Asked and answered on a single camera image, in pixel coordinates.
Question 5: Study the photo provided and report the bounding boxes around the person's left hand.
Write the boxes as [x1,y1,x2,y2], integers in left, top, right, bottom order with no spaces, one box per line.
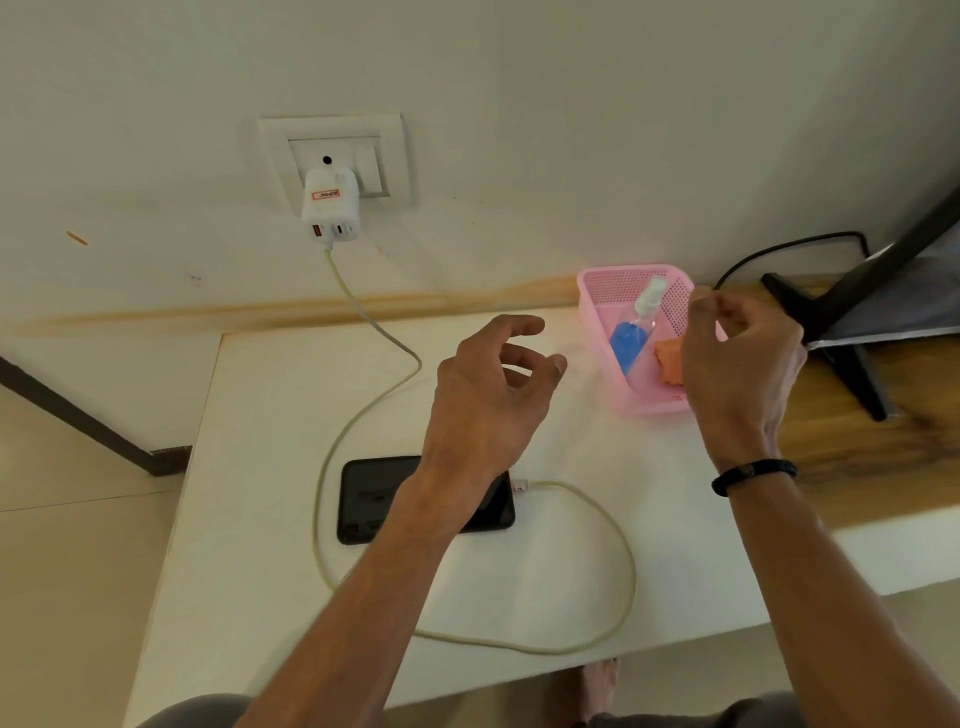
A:
[421,314,569,489]

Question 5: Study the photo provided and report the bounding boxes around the person's right hand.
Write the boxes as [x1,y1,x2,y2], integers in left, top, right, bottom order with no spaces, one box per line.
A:
[678,286,808,462]

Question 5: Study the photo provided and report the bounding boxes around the person's right forearm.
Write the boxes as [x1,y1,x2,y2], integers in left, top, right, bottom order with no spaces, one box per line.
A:
[721,466,960,728]

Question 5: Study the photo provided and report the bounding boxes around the person's left forearm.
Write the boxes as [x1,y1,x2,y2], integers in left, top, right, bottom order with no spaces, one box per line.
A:
[255,461,519,728]

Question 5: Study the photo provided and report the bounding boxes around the orange cloth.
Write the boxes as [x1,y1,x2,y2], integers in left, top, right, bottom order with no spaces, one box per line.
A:
[654,337,688,390]

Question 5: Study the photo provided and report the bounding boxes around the blue liquid spray bottle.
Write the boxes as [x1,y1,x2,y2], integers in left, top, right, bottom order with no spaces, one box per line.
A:
[609,276,669,376]

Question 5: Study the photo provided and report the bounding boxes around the pink plastic basket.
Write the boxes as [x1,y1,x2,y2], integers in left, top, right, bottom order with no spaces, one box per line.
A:
[576,264,729,418]

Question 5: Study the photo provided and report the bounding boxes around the black monitor stand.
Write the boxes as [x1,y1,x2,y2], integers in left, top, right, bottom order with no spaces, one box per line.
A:
[760,186,960,423]

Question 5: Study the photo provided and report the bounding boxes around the black wristband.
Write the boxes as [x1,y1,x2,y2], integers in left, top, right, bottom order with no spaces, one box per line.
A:
[711,459,798,498]

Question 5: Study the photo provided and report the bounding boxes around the grey flat screen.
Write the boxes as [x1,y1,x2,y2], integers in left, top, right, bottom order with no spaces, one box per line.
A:
[806,221,960,352]

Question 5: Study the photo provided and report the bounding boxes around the black smartphone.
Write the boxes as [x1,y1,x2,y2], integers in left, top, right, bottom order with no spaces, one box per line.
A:
[336,455,517,546]

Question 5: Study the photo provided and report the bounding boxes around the white charger adapter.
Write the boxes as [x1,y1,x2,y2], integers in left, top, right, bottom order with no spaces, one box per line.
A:
[301,168,362,249]

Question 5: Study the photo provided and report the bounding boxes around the person's grey shorts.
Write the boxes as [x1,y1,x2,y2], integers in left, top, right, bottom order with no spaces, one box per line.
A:
[138,690,810,728]

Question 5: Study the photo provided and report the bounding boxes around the dark floor skirting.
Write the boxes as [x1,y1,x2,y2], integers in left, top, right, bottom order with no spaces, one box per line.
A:
[0,356,193,478]

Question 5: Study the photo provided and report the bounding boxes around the black cable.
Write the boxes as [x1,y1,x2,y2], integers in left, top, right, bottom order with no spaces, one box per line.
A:
[712,231,871,292]

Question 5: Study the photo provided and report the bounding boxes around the white charging cable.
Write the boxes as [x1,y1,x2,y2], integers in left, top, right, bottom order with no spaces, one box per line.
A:
[311,244,639,657]

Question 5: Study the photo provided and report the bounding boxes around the wooden wall trim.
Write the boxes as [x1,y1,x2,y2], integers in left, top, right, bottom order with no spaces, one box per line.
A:
[0,276,582,340]

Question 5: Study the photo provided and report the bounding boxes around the white wall socket plate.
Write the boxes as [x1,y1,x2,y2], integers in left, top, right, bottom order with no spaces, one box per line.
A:
[257,114,412,216]

